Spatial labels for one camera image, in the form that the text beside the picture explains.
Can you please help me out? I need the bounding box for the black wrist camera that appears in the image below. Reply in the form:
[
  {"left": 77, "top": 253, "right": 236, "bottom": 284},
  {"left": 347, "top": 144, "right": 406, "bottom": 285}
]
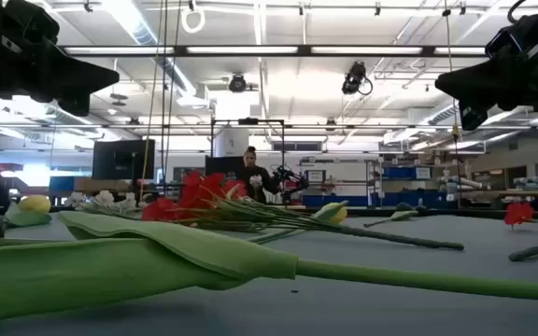
[
  {"left": 56, "top": 91, "right": 92, "bottom": 118},
  {"left": 459, "top": 105, "right": 490, "bottom": 133}
]

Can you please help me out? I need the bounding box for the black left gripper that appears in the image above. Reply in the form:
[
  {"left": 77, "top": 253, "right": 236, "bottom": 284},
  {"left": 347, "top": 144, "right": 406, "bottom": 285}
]
[{"left": 0, "top": 0, "right": 120, "bottom": 103}]

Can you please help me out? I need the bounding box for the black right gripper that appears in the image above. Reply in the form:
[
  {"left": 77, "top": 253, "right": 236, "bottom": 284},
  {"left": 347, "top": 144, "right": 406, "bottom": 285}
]
[{"left": 435, "top": 4, "right": 538, "bottom": 111}]

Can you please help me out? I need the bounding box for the yellow artificial tulip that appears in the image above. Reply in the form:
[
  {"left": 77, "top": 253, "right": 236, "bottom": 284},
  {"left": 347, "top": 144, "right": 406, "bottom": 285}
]
[
  {"left": 249, "top": 200, "right": 349, "bottom": 245},
  {"left": 5, "top": 194, "right": 54, "bottom": 229}
]

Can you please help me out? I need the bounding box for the red artificial flower bunch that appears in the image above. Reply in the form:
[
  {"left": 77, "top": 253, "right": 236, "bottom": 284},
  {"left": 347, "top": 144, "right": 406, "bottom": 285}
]
[
  {"left": 503, "top": 194, "right": 538, "bottom": 263},
  {"left": 140, "top": 171, "right": 465, "bottom": 252}
]

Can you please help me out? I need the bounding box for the small black monitor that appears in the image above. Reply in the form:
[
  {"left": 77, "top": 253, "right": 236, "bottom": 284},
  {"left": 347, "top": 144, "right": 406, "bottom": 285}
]
[{"left": 205, "top": 155, "right": 246, "bottom": 179}]

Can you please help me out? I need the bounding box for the white artificial flower bunch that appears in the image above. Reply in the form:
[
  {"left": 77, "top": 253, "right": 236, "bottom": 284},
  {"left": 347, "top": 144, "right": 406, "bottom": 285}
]
[{"left": 64, "top": 189, "right": 158, "bottom": 217}]

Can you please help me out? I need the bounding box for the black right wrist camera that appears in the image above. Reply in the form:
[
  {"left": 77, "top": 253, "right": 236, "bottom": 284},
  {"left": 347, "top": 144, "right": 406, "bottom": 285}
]
[{"left": 459, "top": 105, "right": 490, "bottom": 133}]

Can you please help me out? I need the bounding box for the large black monitor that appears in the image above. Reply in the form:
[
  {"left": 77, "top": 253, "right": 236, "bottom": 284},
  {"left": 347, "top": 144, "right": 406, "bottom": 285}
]
[{"left": 92, "top": 138, "right": 156, "bottom": 181}]

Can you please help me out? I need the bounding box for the black round ceiling fixture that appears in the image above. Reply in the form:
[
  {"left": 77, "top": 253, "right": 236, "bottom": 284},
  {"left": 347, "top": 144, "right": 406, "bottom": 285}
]
[{"left": 228, "top": 73, "right": 248, "bottom": 93}]

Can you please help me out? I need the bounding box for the black overhead camera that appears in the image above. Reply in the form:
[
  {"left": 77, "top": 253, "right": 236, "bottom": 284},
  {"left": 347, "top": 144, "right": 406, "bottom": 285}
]
[{"left": 341, "top": 60, "right": 375, "bottom": 97}]

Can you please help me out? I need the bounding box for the white cable loop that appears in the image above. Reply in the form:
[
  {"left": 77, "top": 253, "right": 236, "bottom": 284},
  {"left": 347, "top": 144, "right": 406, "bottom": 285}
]
[{"left": 179, "top": 4, "right": 206, "bottom": 35}]

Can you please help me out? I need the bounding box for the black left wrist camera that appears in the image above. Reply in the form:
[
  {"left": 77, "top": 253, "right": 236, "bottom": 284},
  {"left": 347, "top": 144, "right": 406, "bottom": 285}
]
[{"left": 56, "top": 91, "right": 92, "bottom": 118}]

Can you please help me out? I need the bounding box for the person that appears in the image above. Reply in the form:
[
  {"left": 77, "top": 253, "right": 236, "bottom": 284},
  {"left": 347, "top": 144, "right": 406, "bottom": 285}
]
[{"left": 237, "top": 146, "right": 280, "bottom": 205}]

